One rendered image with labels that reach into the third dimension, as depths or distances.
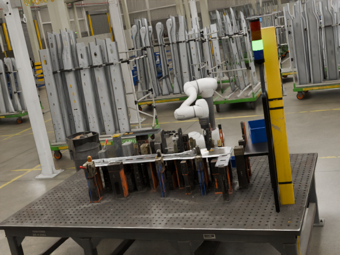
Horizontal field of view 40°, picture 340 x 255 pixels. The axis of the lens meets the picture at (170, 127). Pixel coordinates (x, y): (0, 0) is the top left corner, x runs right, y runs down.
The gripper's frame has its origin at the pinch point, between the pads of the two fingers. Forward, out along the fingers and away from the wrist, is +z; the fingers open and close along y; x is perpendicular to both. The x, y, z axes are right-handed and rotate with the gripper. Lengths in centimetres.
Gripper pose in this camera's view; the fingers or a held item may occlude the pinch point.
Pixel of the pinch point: (208, 145)
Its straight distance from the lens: 406.1
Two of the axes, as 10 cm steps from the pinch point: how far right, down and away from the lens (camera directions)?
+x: 9.6, -1.1, -2.6
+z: 1.7, 9.6, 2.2
